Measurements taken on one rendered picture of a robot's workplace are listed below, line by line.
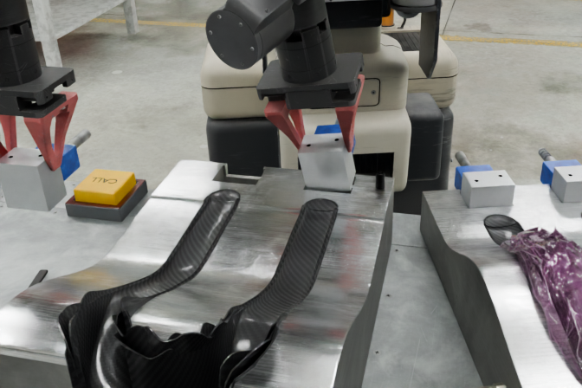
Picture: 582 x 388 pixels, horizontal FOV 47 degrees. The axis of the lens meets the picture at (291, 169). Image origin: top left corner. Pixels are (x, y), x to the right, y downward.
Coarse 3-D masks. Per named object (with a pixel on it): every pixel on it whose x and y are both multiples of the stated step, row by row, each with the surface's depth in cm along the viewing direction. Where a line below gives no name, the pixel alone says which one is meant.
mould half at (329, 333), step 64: (192, 192) 74; (256, 192) 74; (320, 192) 73; (384, 192) 72; (128, 256) 65; (256, 256) 64; (384, 256) 71; (0, 320) 49; (192, 320) 49; (320, 320) 50; (0, 384) 49; (64, 384) 47; (256, 384) 43; (320, 384) 43
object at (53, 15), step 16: (32, 0) 343; (48, 0) 429; (64, 0) 427; (80, 0) 425; (96, 0) 424; (112, 0) 422; (128, 0) 435; (32, 16) 394; (48, 16) 348; (64, 16) 391; (80, 16) 389; (96, 16) 395; (128, 16) 441; (48, 32) 350; (64, 32) 364; (128, 32) 446; (48, 48) 354; (48, 64) 359
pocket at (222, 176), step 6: (222, 168) 79; (222, 174) 80; (228, 174) 81; (216, 180) 78; (222, 180) 80; (228, 180) 80; (234, 180) 80; (240, 180) 80; (246, 180) 80; (252, 180) 80
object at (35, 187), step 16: (80, 144) 77; (0, 160) 67; (16, 160) 67; (32, 160) 67; (64, 160) 71; (0, 176) 68; (16, 176) 67; (32, 176) 67; (48, 176) 68; (64, 176) 71; (16, 192) 68; (32, 192) 68; (48, 192) 68; (64, 192) 71; (16, 208) 69; (32, 208) 69; (48, 208) 68
